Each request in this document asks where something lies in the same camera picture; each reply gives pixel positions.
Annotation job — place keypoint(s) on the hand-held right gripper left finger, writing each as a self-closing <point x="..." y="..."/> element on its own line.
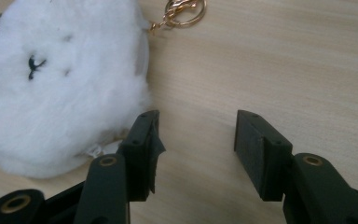
<point x="140" y="161"/>

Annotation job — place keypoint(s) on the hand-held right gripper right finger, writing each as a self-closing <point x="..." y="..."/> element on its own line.
<point x="261" y="155"/>

